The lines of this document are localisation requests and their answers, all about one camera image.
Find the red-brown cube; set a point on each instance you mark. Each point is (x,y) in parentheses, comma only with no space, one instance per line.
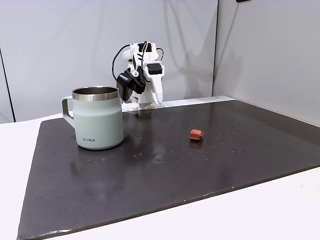
(196,135)

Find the pale green steel mug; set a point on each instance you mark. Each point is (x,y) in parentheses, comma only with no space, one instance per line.
(100,120)

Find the black table mat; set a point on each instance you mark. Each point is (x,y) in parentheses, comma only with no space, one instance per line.
(160,175)

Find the black oval camera box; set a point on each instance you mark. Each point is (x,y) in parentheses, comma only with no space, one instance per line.
(126,85)

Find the black object on wall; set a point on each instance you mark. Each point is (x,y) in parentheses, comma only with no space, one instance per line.
(243,1)

